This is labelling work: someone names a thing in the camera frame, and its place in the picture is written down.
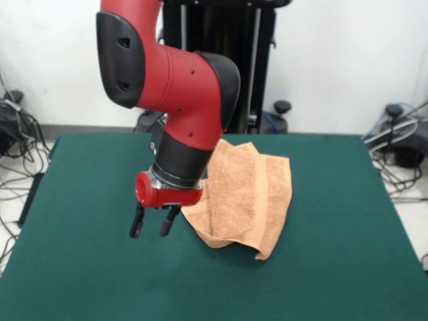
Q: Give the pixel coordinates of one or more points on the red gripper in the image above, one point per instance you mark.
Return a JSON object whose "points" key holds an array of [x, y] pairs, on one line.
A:
{"points": [[167, 197]]}

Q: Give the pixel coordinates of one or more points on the tan terry towel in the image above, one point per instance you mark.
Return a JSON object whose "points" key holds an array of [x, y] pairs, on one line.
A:
{"points": [[247, 200]]}

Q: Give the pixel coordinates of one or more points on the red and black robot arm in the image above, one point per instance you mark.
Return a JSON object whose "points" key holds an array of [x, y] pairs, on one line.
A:
{"points": [[167, 83]]}

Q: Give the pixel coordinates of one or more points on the dark grey stand base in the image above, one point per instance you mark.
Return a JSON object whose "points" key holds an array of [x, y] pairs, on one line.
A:
{"points": [[406, 147], [8, 130]]}

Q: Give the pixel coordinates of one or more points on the dark green table cloth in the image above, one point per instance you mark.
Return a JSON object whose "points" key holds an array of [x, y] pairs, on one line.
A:
{"points": [[334, 234]]}

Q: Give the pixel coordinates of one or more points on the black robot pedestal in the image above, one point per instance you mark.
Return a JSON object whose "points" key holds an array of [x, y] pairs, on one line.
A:
{"points": [[214, 26]]}

